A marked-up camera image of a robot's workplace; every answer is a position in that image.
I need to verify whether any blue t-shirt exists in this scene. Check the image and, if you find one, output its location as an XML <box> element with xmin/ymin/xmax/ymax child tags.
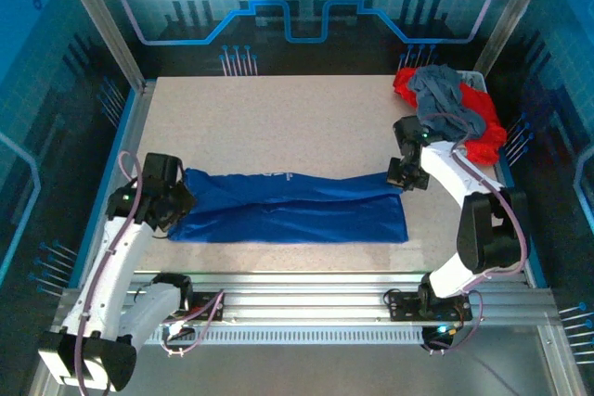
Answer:
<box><xmin>166</xmin><ymin>167</ymin><xmax>410</xmax><ymax>245</ymax></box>

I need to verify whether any grey t-shirt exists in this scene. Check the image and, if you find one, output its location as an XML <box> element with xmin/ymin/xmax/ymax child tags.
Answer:
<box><xmin>407</xmin><ymin>63</ymin><xmax>487</xmax><ymax>140</ymax></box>

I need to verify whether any red t-shirt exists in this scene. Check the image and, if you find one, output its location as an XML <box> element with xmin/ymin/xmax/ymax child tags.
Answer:
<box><xmin>393</xmin><ymin>66</ymin><xmax>509</xmax><ymax>166</ymax></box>

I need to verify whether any small black electronics module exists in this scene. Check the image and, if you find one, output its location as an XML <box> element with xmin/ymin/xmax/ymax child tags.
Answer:
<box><xmin>420</xmin><ymin>324</ymin><xmax>463</xmax><ymax>356</ymax></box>

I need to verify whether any grey metal sheet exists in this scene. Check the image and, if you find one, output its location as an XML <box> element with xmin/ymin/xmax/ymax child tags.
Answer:
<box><xmin>27</xmin><ymin>342</ymin><xmax>588</xmax><ymax>396</ymax></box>

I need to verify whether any aluminium side rail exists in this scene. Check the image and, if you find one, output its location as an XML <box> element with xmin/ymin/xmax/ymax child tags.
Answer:
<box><xmin>482</xmin><ymin>71</ymin><xmax>535</xmax><ymax>288</ymax></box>
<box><xmin>76</xmin><ymin>80</ymin><xmax>157</xmax><ymax>288</ymax></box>

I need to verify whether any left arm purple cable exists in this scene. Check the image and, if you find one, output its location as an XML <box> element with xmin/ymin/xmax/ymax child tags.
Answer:
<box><xmin>73</xmin><ymin>150</ymin><xmax>226</xmax><ymax>392</ymax></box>

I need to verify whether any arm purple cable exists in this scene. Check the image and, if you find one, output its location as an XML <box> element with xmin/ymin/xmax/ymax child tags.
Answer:
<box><xmin>420</xmin><ymin>112</ymin><xmax>530</xmax><ymax>355</ymax></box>
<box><xmin>73</xmin><ymin>150</ymin><xmax>226</xmax><ymax>392</ymax></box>

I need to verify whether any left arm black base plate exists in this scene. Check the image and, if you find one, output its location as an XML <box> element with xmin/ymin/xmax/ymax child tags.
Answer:
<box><xmin>189</xmin><ymin>290</ymin><xmax>227</xmax><ymax>322</ymax></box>

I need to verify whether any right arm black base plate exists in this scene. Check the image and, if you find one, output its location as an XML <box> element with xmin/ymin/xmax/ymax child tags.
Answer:
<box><xmin>383</xmin><ymin>288</ymin><xmax>473</xmax><ymax>322</ymax></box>

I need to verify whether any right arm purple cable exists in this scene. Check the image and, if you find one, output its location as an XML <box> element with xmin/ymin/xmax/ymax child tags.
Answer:
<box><xmin>420</xmin><ymin>112</ymin><xmax>530</xmax><ymax>355</ymax></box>

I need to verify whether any aluminium mounting rail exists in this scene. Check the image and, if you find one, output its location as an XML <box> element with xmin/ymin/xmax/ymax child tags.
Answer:
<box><xmin>55</xmin><ymin>273</ymin><xmax>561</xmax><ymax>330</ymax></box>

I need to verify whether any slotted grey cable duct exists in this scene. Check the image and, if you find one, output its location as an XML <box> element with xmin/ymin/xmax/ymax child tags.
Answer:
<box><xmin>143</xmin><ymin>326</ymin><xmax>426</xmax><ymax>346</ymax></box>

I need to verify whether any aluminium frame post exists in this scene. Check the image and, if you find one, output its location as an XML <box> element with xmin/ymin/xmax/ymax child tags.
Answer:
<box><xmin>51</xmin><ymin>0</ymin><xmax>146</xmax><ymax>94</ymax></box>
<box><xmin>472</xmin><ymin>0</ymin><xmax>561</xmax><ymax>76</ymax></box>

